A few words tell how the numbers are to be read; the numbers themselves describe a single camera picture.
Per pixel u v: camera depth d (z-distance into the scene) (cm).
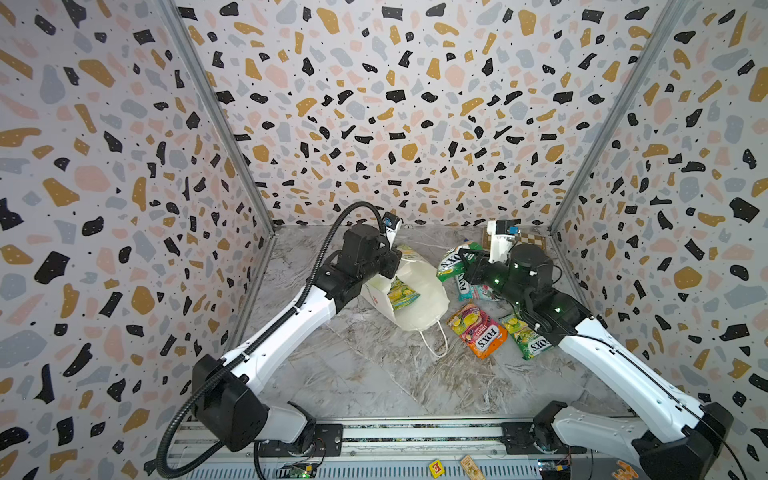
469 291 99
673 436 39
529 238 117
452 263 69
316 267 50
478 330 91
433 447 73
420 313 90
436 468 69
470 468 70
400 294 96
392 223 64
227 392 39
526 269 50
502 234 60
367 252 57
